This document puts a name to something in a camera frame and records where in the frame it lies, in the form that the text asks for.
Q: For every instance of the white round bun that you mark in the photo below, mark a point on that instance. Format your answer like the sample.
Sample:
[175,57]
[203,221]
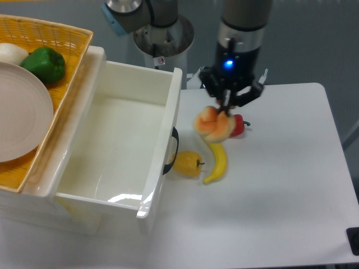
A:
[12,54]

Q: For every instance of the pink plate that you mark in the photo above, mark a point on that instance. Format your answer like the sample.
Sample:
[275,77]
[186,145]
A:
[26,112]

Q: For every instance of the round knotted bread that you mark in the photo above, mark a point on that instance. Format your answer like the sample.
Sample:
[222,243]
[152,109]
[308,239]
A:
[214,126]

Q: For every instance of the black drawer handle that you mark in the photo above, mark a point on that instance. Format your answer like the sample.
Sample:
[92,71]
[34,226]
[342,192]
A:
[173,151]

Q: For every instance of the yellow bell pepper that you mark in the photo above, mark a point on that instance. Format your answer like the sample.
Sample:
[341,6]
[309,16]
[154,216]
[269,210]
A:
[188,163]

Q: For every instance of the yellow banana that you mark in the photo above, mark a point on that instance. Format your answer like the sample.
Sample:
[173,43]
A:
[220,163]

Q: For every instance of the black object at table edge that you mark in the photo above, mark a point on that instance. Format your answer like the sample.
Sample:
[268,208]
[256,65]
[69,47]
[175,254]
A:
[353,238]

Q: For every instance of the red bell pepper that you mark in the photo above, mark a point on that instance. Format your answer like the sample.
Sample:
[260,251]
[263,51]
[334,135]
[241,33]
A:
[240,125]

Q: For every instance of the white table bracket left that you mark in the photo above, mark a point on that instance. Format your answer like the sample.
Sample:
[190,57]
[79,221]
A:
[194,81]

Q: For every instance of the white table bracket right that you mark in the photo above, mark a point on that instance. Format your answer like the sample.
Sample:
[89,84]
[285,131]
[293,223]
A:
[262,79]

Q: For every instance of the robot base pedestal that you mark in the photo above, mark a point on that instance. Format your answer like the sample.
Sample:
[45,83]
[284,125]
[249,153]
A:
[159,32]

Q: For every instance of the green bell pepper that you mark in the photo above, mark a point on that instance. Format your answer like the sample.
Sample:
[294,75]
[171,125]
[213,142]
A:
[46,64]

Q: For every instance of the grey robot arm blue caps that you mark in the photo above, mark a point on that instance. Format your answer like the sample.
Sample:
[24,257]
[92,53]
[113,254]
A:
[242,26]

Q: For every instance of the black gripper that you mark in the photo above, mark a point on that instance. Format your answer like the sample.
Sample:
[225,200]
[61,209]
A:
[231,79]

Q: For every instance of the upper white drawer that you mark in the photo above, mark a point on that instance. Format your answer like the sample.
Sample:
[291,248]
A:
[116,166]

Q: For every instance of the white table bracket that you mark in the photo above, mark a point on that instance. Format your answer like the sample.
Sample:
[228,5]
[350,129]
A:
[262,79]
[194,81]

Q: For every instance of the yellow woven basket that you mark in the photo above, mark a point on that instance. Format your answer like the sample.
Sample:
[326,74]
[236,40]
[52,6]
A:
[30,34]

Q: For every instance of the white drawer cabinet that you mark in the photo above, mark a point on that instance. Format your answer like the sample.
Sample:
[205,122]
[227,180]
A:
[37,203]

